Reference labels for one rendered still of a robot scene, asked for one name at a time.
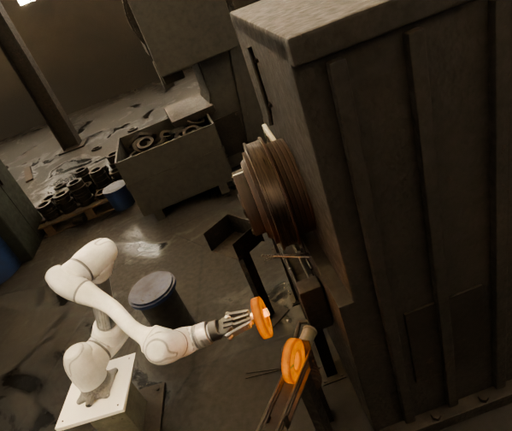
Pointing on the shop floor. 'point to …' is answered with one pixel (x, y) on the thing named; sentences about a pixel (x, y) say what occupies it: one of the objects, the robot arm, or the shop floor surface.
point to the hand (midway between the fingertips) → (260, 314)
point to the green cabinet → (2, 197)
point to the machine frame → (409, 191)
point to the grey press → (201, 66)
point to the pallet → (91, 198)
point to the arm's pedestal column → (138, 411)
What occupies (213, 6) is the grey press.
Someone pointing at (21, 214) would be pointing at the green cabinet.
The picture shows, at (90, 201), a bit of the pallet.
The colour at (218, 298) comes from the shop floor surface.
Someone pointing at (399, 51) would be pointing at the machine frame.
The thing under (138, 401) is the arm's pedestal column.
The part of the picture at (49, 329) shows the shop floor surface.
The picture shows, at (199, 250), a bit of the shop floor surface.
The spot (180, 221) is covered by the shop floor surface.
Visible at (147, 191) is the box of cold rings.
